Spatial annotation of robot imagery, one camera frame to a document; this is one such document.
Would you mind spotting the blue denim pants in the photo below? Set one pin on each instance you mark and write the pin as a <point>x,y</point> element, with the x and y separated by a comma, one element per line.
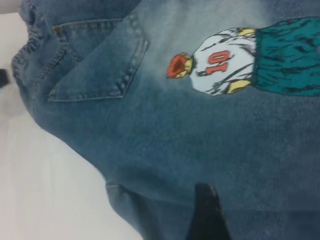
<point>175,137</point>

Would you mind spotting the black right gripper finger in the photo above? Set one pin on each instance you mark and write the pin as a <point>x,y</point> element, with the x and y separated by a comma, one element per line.
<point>207,217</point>

